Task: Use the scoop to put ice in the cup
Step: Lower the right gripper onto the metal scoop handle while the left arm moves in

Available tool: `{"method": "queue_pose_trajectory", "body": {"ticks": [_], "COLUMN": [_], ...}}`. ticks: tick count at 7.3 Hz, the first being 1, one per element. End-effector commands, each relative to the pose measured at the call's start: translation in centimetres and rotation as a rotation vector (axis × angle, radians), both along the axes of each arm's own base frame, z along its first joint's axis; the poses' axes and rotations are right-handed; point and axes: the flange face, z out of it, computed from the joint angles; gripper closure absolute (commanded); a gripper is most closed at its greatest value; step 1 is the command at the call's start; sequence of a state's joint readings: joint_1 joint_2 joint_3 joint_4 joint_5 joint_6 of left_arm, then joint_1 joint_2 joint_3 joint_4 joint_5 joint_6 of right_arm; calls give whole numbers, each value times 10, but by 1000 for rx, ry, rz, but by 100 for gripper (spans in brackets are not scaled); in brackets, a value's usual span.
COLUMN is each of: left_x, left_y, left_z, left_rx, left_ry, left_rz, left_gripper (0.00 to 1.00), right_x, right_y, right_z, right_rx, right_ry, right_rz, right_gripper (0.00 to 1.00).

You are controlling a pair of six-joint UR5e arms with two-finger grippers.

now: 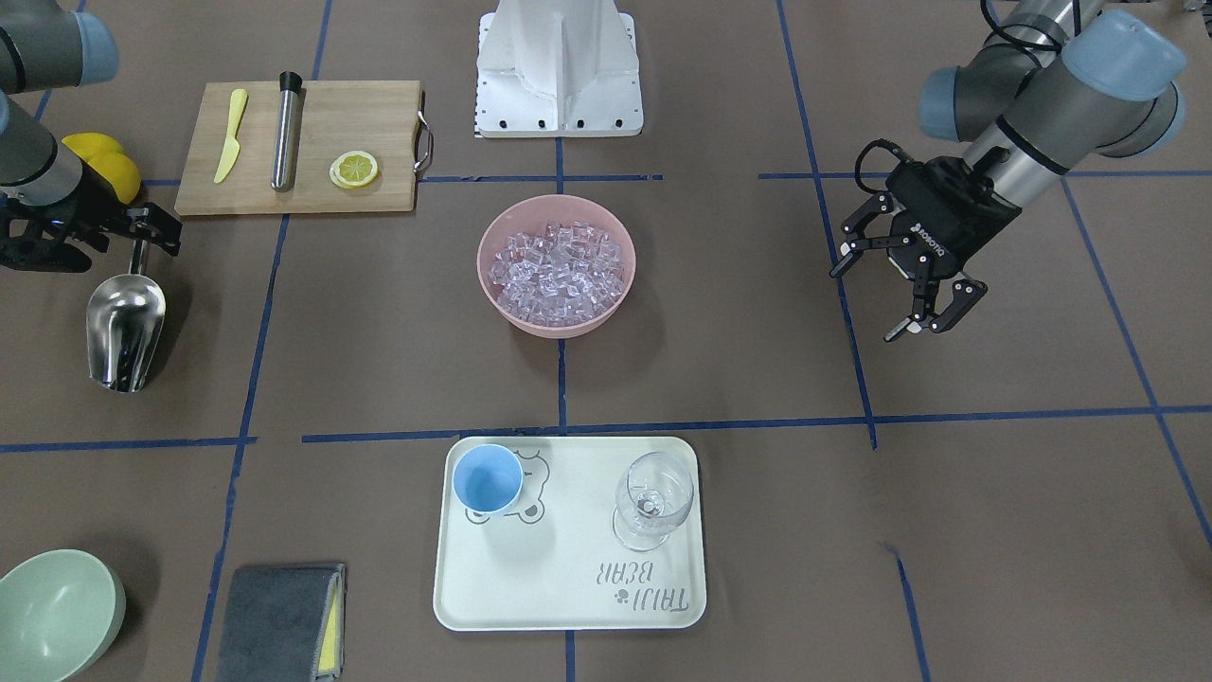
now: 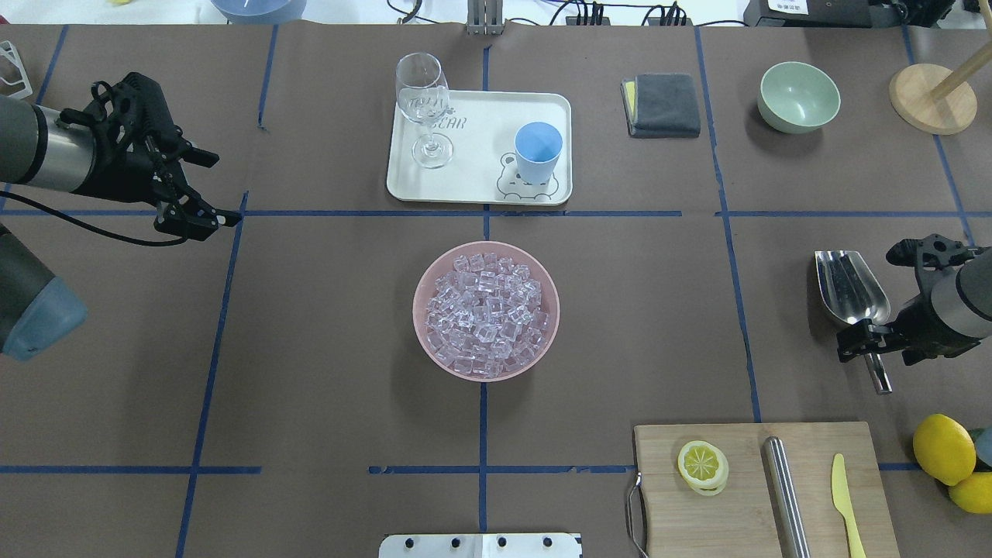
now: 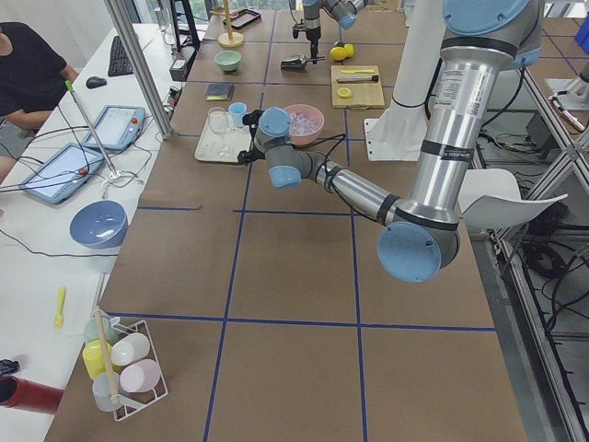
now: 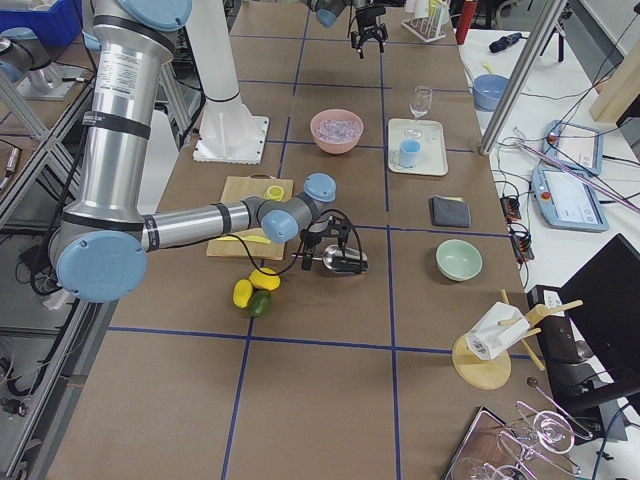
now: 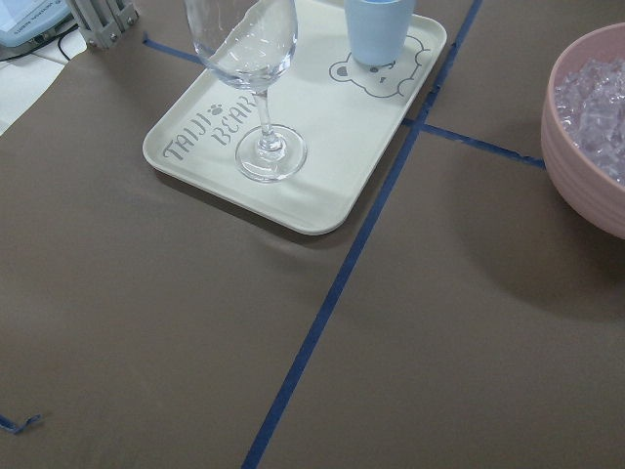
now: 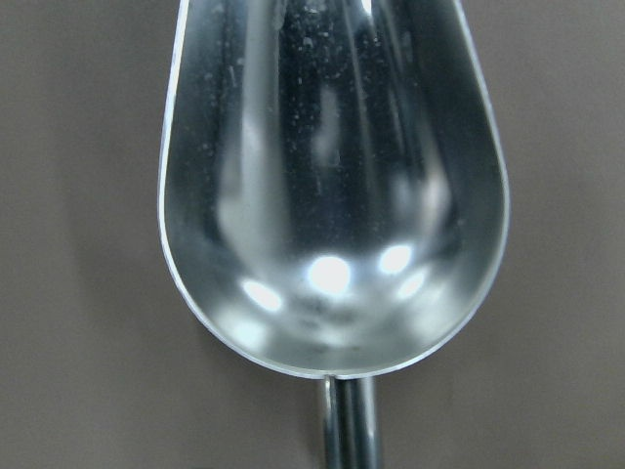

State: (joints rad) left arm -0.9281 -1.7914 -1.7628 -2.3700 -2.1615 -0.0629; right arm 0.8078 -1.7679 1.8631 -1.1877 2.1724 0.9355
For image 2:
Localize aluminium frame post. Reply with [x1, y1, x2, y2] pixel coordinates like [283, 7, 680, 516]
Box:
[467, 0, 505, 36]

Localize clear ice cubes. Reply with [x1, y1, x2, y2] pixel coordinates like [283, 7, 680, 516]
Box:
[425, 253, 551, 377]

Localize green bowl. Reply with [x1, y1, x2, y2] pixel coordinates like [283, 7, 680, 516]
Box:
[757, 61, 841, 134]

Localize clear wine glass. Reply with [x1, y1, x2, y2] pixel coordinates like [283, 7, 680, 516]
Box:
[394, 52, 453, 169]

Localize yellow lemon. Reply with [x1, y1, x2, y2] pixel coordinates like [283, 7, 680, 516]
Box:
[913, 414, 977, 487]
[947, 472, 992, 515]

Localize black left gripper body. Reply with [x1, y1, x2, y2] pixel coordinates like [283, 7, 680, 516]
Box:
[59, 73, 191, 204]

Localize blue bowl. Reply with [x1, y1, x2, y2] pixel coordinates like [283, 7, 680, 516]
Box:
[210, 0, 308, 25]

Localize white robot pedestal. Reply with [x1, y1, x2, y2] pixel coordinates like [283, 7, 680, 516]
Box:
[378, 532, 584, 557]

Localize white wire cup rack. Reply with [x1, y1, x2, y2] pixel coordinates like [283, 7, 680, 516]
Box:
[1, 41, 34, 99]

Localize light blue cup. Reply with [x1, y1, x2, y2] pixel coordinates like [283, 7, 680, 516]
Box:
[514, 121, 564, 184]

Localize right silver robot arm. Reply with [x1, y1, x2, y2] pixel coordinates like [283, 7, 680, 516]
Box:
[836, 234, 991, 365]

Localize metal ice scoop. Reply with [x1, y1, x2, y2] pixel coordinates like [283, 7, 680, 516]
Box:
[814, 250, 894, 395]

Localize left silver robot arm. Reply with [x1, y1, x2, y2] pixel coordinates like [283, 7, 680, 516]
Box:
[1, 73, 243, 363]

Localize yellow plastic knife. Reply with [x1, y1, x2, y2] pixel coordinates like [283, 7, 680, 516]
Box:
[830, 453, 866, 558]

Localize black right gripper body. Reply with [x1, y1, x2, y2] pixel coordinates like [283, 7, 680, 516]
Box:
[886, 236, 987, 365]

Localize metal rod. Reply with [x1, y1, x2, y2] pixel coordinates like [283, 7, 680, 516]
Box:
[762, 436, 811, 557]

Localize pink bowl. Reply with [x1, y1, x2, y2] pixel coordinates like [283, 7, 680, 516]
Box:
[412, 241, 560, 382]

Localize lemon slice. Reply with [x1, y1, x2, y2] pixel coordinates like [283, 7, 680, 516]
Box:
[677, 440, 730, 497]

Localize cream bear tray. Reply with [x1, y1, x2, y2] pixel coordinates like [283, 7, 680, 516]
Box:
[385, 91, 573, 206]

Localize wooden mug tree stand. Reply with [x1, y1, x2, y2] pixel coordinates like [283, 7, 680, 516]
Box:
[883, 1, 990, 136]

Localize wooden cutting board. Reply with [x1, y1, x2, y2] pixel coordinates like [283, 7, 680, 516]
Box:
[633, 422, 900, 557]

